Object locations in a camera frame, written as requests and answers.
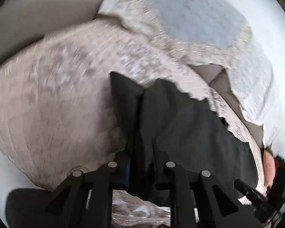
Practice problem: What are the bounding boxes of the black jacket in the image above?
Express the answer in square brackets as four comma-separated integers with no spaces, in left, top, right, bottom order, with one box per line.
[110,72,258,205]

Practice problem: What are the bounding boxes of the beige floral quilted bedspread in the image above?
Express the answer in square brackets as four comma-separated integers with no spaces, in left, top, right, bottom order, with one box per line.
[0,21,264,190]

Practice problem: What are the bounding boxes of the white embossed pillow cover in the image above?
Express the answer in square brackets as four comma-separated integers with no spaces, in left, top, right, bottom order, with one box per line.
[199,0,285,155]

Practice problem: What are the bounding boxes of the grey upholstered headboard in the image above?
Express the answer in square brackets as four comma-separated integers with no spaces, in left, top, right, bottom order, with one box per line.
[0,0,102,65]

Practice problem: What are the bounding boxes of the red and black sleeve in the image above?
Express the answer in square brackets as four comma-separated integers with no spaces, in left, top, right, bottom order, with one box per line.
[274,155,285,171]

